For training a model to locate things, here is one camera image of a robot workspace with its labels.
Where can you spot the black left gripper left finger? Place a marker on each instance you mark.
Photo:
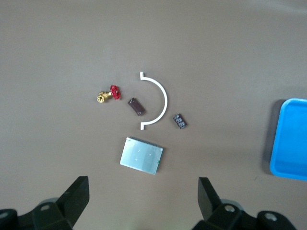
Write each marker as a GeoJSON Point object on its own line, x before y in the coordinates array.
{"type": "Point", "coordinates": [60, 213]}

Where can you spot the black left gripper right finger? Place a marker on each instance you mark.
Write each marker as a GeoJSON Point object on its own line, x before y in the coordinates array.
{"type": "Point", "coordinates": [227, 218]}

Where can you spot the small dark brown capacitor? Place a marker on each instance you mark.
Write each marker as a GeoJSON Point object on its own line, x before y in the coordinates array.
{"type": "Point", "coordinates": [180, 121]}

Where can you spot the large dark brown capacitor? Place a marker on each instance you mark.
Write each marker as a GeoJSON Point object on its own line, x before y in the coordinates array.
{"type": "Point", "coordinates": [136, 107]}

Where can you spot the silver metal power supply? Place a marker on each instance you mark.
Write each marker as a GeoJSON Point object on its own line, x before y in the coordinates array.
{"type": "Point", "coordinates": [141, 155]}

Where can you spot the blue plastic tray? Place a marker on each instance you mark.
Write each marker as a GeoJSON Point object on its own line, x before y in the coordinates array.
{"type": "Point", "coordinates": [291, 139]}

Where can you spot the white curved plastic bracket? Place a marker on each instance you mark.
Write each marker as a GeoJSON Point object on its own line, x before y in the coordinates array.
{"type": "Point", "coordinates": [165, 100]}

